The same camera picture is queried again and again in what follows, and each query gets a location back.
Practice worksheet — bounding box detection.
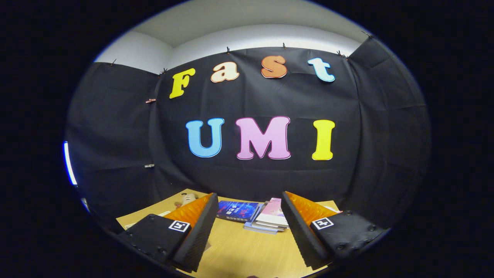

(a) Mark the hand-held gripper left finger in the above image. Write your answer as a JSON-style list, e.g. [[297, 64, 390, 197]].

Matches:
[[118, 192, 219, 273]]

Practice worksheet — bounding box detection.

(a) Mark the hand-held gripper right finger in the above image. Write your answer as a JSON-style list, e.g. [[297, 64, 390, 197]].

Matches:
[[281, 191, 386, 271]]

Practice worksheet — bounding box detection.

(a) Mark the brown fabric storage box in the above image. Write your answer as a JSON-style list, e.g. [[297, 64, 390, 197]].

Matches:
[[124, 210, 172, 230]]

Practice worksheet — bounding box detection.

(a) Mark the white paperback book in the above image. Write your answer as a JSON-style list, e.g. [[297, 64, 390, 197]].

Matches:
[[251, 221, 287, 232]]

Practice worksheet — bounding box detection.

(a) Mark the pink cover book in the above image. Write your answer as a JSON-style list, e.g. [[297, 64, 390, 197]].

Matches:
[[255, 198, 289, 228]]

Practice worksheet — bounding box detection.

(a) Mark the brown plush dog toy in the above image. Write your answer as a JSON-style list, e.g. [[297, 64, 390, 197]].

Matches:
[[174, 193, 199, 209]]

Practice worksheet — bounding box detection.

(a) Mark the light blue cover book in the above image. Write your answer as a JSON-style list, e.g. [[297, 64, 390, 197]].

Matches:
[[243, 223, 279, 235]]

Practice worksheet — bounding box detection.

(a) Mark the dark blue book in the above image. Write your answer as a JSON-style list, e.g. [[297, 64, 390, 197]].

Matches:
[[216, 200, 260, 223]]

